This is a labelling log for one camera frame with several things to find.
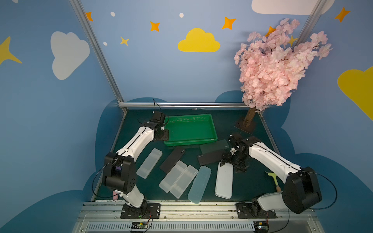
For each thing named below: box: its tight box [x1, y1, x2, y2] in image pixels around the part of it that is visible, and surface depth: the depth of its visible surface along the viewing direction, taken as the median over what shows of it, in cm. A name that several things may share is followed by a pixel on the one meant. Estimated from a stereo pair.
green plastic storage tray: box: [163, 113, 219, 147], surface depth 116 cm
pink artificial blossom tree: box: [234, 17, 334, 134], surface depth 70 cm
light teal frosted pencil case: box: [187, 165, 212, 204], surface depth 85 cm
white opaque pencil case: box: [214, 162, 234, 200], surface depth 85 cm
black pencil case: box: [159, 146, 186, 174], surface depth 94 cm
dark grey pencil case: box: [197, 149, 226, 166], surface depth 97 cm
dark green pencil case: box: [199, 139, 230, 155], surface depth 99 cm
